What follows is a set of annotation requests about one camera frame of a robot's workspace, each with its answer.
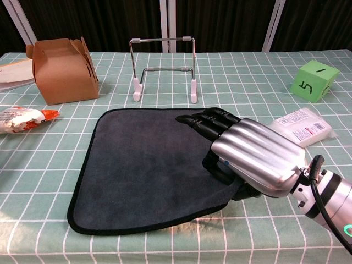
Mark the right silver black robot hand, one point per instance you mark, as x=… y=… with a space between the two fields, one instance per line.
x=255 y=154

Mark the dark blue-grey cloth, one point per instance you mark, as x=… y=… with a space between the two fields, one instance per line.
x=143 y=170

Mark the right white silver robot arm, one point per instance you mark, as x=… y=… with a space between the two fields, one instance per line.
x=334 y=198

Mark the white tissue pack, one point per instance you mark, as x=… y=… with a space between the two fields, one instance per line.
x=299 y=127

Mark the green numbered foam cube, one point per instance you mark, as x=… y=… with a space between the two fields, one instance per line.
x=310 y=82

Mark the green checked tablecloth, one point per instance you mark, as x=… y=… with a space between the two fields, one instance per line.
x=176 y=247

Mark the black pleated curtain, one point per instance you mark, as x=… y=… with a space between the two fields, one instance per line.
x=96 y=22

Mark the brown cardboard gable box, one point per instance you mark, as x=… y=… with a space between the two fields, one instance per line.
x=63 y=74

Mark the orange white snack bag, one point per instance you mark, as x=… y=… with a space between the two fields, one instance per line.
x=19 y=119

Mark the white frame post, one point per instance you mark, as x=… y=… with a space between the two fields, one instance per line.
x=272 y=27
x=23 y=24
x=167 y=24

